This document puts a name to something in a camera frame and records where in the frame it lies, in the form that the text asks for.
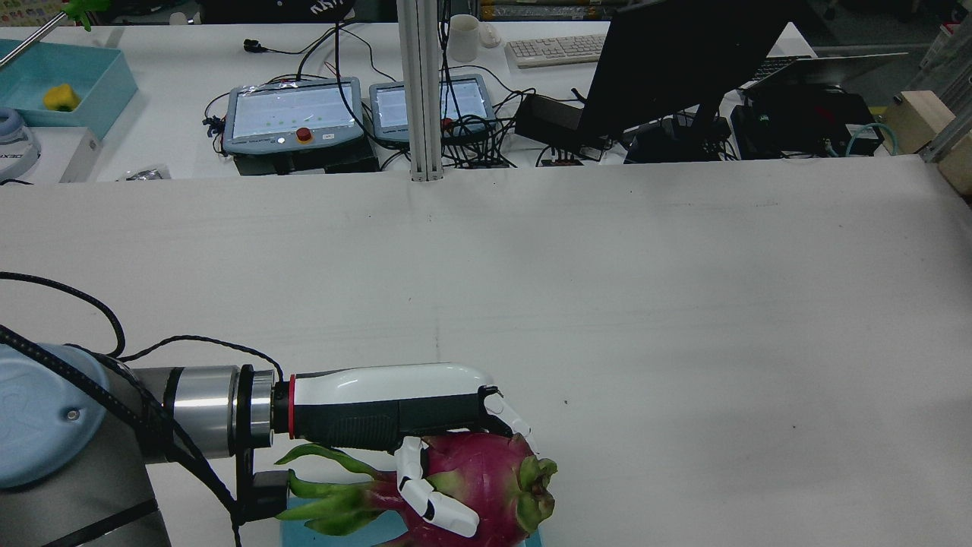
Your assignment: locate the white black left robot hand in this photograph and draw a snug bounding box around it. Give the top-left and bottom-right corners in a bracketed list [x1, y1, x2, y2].
[273, 363, 540, 539]

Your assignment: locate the pink dragon fruit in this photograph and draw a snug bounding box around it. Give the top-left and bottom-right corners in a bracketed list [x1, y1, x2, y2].
[273, 429, 559, 547]

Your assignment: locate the light blue plastic bin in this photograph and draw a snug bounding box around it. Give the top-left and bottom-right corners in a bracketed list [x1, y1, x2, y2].
[281, 494, 544, 547]

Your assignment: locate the teach pendant with red button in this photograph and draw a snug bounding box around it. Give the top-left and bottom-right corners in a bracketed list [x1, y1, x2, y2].
[222, 76, 365, 157]

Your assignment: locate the blue grey teach pendant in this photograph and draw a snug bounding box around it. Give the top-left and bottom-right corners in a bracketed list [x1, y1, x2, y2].
[370, 74, 498, 145]

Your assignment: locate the black power adapter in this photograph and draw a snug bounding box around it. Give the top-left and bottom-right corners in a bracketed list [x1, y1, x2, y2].
[514, 93, 608, 153]

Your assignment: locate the white mug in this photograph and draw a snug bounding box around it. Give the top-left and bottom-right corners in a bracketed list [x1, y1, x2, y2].
[447, 14, 481, 63]

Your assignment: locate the white cardboard box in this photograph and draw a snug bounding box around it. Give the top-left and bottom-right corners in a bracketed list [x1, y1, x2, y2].
[34, 125, 103, 183]

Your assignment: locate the white computer keyboard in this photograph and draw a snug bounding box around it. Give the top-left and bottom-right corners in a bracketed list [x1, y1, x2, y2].
[505, 34, 608, 69]

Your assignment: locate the teal storage tray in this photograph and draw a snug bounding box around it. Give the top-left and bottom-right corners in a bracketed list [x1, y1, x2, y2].
[0, 40, 140, 141]

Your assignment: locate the yellow toy pepper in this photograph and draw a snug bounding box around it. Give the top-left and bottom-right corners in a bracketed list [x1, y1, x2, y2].
[43, 84, 81, 113]

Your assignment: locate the white round device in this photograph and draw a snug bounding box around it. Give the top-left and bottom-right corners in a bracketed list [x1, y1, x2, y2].
[0, 106, 43, 183]

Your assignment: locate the black computer monitor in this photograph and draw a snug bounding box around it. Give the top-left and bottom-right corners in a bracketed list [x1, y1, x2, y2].
[575, 0, 794, 164]

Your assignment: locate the green toy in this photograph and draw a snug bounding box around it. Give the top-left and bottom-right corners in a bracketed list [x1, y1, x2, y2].
[61, 0, 111, 31]

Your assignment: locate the thin metal rod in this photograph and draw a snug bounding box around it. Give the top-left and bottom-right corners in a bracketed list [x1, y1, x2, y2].
[0, 11, 77, 69]

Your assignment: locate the black equipment case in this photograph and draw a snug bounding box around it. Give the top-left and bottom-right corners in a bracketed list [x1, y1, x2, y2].
[731, 84, 885, 160]

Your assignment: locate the grey laptop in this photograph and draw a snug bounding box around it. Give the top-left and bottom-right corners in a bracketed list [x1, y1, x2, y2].
[740, 52, 908, 92]

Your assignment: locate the wooden box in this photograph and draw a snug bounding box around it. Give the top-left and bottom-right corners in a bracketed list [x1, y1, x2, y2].
[881, 90, 972, 197]

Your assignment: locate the slanted aluminium profile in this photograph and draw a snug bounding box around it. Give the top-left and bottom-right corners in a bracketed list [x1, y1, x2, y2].
[917, 46, 972, 164]

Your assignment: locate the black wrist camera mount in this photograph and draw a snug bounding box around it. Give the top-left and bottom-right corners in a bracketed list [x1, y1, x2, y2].
[234, 365, 293, 525]

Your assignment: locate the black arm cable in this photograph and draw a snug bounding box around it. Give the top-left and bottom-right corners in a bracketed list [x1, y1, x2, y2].
[0, 271, 286, 547]

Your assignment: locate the black cable tangle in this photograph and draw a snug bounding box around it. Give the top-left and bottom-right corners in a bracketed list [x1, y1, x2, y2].
[440, 65, 532, 168]

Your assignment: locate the aluminium profile post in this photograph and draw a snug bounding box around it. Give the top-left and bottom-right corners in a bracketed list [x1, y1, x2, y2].
[396, 0, 445, 182]

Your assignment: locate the teal network cable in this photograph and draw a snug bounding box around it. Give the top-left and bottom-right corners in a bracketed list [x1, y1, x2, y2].
[845, 122, 901, 158]

